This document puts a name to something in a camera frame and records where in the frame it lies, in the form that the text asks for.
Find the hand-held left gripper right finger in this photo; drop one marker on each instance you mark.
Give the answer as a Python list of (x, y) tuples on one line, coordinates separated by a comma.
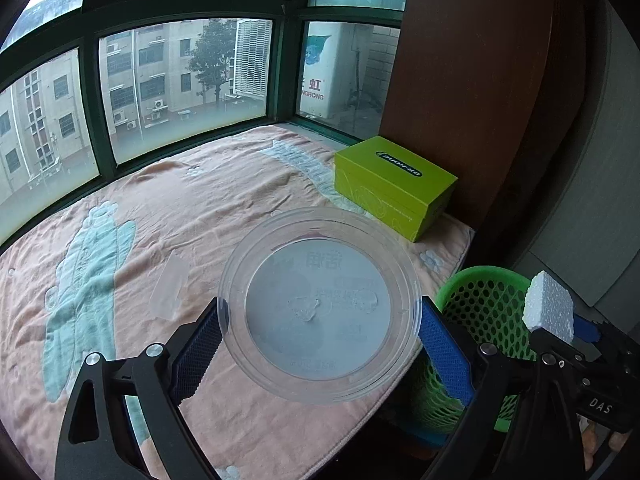
[(447, 355)]

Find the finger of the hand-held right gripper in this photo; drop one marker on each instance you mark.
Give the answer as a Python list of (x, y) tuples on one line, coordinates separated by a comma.
[(552, 347), (586, 329)]

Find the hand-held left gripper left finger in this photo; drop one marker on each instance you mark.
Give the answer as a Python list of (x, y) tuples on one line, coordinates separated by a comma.
[(197, 355)]

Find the white foam block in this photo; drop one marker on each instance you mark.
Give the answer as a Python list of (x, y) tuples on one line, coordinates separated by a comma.
[(550, 305)]

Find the green perforated plastic basket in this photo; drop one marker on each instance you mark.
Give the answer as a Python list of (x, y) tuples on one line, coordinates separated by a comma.
[(480, 305)]

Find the clear round plastic lid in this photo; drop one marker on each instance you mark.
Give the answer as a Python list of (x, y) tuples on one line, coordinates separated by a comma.
[(320, 305)]

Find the person's right hand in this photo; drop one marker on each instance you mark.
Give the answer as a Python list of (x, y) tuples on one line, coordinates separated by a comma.
[(605, 442)]

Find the clear plastic wrapper piece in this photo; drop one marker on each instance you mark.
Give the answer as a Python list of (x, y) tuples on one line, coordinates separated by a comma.
[(169, 290)]

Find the pink printed blanket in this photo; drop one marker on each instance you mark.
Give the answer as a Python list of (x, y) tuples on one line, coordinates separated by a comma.
[(150, 210)]

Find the green cardboard box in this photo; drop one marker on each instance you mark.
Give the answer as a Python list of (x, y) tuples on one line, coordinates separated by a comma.
[(395, 190)]

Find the brown wooden cabinet side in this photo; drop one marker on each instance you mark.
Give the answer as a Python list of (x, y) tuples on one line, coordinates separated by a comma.
[(475, 85)]

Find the beige apartment building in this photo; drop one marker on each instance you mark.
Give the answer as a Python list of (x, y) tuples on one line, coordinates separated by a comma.
[(140, 70)]

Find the green tree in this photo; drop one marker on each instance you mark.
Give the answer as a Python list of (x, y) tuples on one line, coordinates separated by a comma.
[(212, 55)]

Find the white louvre panel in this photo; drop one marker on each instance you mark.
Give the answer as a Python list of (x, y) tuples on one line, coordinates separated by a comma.
[(254, 57)]

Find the white outdoor air conditioner unit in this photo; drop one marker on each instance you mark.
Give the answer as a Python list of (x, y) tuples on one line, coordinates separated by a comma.
[(330, 70)]

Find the dark green window frame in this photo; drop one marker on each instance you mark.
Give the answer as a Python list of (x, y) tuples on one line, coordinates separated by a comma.
[(287, 60)]

